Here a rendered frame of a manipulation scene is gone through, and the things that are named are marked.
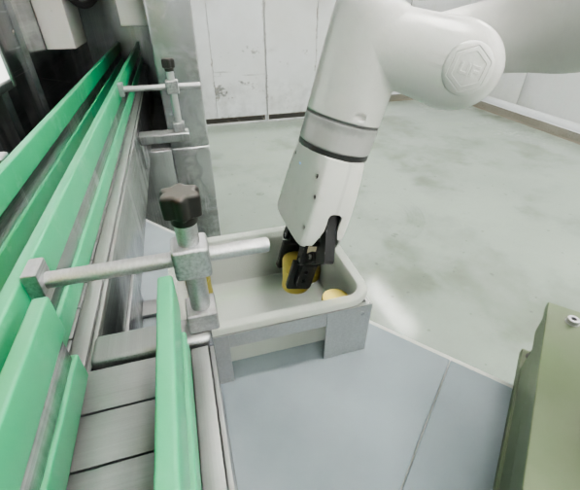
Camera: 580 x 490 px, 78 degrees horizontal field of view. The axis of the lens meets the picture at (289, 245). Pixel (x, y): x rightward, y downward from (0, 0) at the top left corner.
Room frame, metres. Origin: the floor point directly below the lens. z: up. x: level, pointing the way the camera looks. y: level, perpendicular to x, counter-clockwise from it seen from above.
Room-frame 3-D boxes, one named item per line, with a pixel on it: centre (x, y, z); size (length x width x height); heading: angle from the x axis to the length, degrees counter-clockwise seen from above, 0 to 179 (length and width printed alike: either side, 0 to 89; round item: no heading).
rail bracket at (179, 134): (0.83, 0.28, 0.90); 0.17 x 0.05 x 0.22; 106
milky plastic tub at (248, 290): (0.35, 0.03, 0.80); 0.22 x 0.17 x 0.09; 106
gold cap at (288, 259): (0.36, -0.01, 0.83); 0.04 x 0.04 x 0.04
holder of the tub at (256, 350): (0.34, 0.06, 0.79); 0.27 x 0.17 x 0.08; 106
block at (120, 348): (0.21, 0.11, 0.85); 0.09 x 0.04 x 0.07; 106
